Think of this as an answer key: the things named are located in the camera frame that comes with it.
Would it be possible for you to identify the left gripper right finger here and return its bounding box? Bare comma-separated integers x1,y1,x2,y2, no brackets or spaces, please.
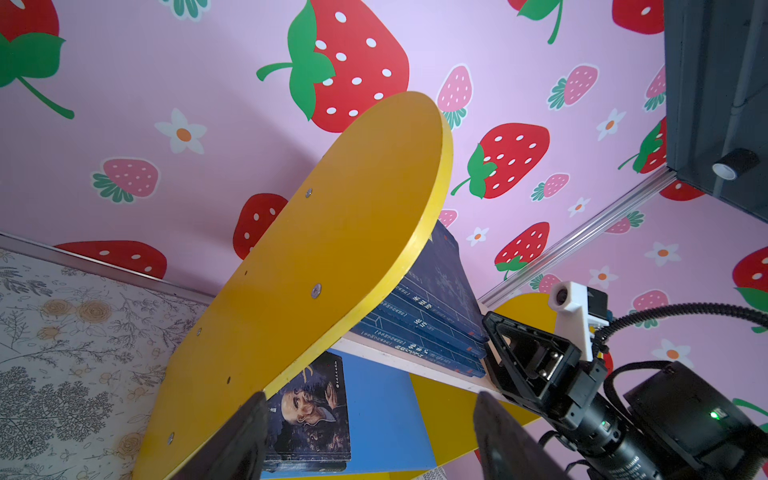
473,392,569,480

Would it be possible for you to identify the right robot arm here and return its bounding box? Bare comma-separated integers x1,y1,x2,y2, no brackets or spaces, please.
482,282,767,479

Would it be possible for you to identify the yellow pink blue bookshelf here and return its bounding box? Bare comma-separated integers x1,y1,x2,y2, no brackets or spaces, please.
131,91,559,480

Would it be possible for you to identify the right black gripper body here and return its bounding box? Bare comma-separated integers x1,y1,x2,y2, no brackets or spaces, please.
497,335,610,421

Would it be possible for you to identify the dark portrait cover book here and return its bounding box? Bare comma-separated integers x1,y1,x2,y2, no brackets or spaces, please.
263,351,352,473

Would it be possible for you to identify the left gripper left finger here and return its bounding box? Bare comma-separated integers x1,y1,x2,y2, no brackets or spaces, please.
172,392,269,480

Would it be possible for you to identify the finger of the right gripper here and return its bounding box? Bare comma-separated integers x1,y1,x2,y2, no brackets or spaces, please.
482,312,581,396

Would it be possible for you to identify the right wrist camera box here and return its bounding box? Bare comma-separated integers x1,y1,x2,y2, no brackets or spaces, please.
548,281,612,362

